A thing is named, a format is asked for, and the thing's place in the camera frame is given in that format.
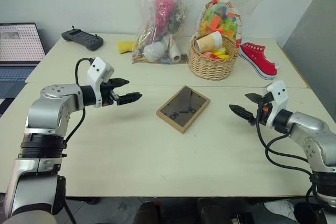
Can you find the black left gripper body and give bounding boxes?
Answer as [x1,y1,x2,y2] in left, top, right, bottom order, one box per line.
[100,81,121,108]

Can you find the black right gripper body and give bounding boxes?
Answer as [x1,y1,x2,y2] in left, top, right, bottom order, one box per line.
[253,100,274,126]

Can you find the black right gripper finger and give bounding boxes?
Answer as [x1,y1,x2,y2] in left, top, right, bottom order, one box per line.
[244,91,274,104]
[228,104,257,127]

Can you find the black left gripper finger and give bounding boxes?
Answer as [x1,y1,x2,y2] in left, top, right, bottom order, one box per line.
[110,78,130,89]
[116,92,143,106]

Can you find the laptop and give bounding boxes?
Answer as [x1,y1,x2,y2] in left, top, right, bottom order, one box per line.
[0,22,47,83]

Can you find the yellow sponge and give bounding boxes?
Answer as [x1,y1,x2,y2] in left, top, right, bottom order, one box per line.
[117,40,136,55]

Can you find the red canvas sneaker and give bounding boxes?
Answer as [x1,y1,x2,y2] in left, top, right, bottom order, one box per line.
[237,41,280,81]

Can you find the white cup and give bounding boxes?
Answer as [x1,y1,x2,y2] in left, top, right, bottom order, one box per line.
[143,41,166,62]

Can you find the woven wicker basket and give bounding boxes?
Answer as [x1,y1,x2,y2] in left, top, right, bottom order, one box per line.
[187,0,243,81]

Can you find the wooden framed square clock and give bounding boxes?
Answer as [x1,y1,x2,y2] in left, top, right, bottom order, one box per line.
[156,85,212,134]

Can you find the yellow plastic toy pieces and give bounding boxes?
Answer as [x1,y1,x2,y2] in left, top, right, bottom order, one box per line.
[201,46,232,60]

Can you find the black handheld controller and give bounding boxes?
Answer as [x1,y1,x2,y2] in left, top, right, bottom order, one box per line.
[61,26,104,52]

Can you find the brown paper cup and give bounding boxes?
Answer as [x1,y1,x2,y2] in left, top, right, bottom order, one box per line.
[194,31,224,54]

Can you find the clear bag of dried flowers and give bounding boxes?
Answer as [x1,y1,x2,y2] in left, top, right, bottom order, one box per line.
[131,0,197,65]

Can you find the bag of colourful toy blocks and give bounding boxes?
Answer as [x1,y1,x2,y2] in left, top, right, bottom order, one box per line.
[197,0,244,41]

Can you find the white crumpled cloth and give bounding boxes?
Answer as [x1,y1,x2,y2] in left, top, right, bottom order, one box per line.
[263,199,297,221]

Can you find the dark brown rounded shape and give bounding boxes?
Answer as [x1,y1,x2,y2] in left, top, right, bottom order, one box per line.
[134,201,162,224]

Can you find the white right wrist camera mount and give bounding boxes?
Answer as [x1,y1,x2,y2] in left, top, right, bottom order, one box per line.
[263,79,287,126]

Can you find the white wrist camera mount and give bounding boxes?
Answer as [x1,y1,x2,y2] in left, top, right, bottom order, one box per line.
[263,79,287,126]
[86,56,116,109]

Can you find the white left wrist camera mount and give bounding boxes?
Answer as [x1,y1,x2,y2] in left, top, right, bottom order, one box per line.
[86,56,116,109]

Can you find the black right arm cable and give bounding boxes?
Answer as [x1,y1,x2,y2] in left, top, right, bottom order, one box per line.
[255,122,319,182]

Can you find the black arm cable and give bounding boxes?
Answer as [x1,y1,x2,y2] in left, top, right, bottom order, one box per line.
[64,58,95,146]
[255,122,319,182]

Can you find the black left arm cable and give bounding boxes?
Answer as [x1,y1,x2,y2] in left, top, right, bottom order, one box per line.
[64,58,95,146]

